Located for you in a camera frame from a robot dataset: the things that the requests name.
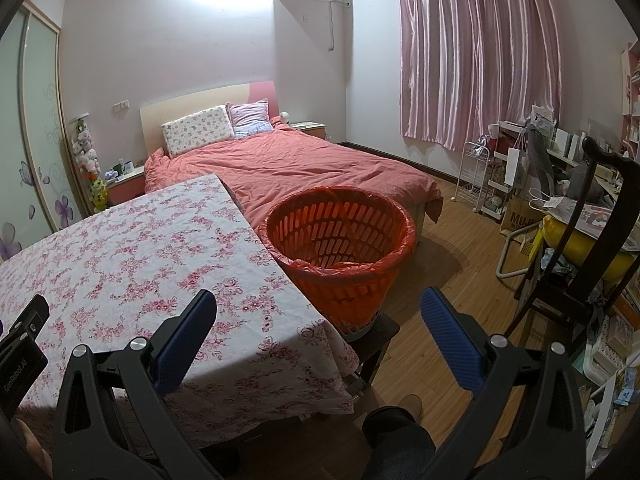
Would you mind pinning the beige and pink headboard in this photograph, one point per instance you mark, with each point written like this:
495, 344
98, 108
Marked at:
200, 97

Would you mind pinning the pink wall shelf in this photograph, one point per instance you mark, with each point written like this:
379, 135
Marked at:
632, 100

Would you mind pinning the dark wooden stool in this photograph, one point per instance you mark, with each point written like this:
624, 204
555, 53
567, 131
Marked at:
377, 345

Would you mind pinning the white paper bag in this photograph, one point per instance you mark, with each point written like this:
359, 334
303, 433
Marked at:
515, 167

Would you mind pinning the red duvet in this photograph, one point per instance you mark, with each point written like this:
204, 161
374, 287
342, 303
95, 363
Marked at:
310, 165

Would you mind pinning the white wall socket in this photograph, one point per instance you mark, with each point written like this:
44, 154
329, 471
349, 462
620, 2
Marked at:
121, 106

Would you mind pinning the newspaper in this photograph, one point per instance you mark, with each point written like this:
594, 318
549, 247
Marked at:
560, 207

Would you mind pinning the wardrobe with purple flower doors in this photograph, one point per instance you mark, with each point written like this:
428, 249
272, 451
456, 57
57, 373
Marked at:
35, 135

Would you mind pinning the pink floral tablecloth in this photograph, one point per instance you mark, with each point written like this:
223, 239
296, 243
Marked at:
240, 305

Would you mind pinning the brown slipper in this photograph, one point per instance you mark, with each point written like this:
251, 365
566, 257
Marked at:
412, 407

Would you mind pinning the pink nightstand with mug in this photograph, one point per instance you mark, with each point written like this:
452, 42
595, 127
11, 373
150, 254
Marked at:
125, 190

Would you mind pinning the grey cloth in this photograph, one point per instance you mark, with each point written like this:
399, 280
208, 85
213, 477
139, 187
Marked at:
539, 160

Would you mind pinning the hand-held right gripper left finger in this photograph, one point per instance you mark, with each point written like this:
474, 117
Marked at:
187, 342

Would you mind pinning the dark wooden chair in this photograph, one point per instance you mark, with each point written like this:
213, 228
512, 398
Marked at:
582, 220

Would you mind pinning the white mug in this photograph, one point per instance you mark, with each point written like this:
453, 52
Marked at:
127, 166

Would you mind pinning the yellow cushion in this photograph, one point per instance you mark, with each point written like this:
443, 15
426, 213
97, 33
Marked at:
560, 235

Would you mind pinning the white rolling cart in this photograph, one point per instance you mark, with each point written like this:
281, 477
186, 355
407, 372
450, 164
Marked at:
495, 195

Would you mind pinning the orange plastic basket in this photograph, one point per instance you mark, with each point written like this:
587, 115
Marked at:
355, 300

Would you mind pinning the person's dark trouser leg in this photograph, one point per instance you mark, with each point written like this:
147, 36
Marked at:
397, 447

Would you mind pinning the white floral pillow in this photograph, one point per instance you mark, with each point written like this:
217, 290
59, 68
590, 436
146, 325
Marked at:
197, 130

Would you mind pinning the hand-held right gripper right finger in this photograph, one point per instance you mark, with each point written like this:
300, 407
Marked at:
450, 342

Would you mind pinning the pink striped pillow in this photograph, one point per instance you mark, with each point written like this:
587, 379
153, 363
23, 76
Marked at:
248, 117

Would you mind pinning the white metal tube frame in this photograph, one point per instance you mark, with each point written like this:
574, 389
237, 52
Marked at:
504, 255

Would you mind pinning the person's left hand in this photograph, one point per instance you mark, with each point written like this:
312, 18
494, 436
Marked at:
35, 447

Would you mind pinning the brown paper bag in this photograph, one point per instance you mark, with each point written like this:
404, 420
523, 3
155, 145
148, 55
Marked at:
517, 220

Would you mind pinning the white air conditioner pipe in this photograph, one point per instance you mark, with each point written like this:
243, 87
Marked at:
331, 30

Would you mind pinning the stack of plush toys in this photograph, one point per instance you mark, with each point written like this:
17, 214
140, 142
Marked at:
87, 155

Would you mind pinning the pink satin curtain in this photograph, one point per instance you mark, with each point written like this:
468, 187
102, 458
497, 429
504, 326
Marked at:
465, 55

